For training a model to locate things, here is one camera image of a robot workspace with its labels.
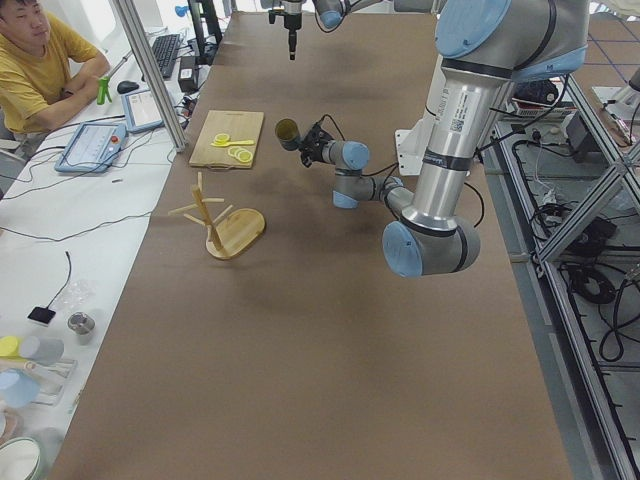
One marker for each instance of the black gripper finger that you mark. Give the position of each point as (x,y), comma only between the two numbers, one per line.
(304,145)
(292,43)

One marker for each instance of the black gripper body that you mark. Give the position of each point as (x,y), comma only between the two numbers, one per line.
(318,150)
(290,22)

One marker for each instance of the teal cup yellow inside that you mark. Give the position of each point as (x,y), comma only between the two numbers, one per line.
(288,134)

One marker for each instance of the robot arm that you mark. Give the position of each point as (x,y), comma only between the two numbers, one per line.
(329,14)
(484,45)

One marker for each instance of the wooden cup storage rack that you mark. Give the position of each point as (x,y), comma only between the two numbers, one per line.
(231,232)

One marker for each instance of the small steel cup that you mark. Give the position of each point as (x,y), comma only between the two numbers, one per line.
(82,326)

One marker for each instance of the grey cup on tray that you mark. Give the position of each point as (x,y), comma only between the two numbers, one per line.
(42,350)

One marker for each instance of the yellow cup on tray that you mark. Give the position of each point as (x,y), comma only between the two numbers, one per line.
(9,346)

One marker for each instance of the light blue cup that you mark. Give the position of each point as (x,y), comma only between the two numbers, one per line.
(17,388)

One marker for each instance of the yellow plastic knife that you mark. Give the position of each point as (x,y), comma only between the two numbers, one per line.
(233,143)

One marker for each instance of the lemon slice front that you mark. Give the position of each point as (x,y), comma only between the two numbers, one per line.
(243,156)

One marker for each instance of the wooden cutting board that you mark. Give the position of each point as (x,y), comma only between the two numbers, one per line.
(239,125)

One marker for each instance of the lemon slice middle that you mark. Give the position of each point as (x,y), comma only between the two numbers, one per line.
(234,151)

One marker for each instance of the lemon slice on knife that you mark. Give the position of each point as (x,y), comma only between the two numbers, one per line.
(221,139)

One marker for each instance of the black keyboard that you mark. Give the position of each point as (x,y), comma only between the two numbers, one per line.
(165,51)

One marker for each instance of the blue teach pendant far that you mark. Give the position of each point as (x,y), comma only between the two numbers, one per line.
(140,111)

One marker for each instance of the blue teach pendant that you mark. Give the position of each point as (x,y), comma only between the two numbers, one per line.
(93,148)
(140,111)

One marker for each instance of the black computer mouse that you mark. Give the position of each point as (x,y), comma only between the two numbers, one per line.
(126,86)

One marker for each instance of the green clamp tool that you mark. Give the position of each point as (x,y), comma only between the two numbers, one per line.
(103,93)

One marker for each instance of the blue teach pendant near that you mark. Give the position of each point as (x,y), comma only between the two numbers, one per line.
(93,148)

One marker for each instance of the person in yellow shirt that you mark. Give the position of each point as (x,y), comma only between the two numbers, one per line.
(49,72)

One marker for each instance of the black square pad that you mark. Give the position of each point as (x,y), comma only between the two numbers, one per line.
(41,315)

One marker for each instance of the mint green bowl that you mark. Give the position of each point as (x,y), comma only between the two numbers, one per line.
(20,459)

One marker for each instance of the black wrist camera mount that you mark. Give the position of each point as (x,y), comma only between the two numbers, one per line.
(274,13)

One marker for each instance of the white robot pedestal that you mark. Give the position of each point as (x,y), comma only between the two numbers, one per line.
(411,143)

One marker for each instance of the aluminium frame post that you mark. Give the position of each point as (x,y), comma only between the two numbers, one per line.
(143,54)

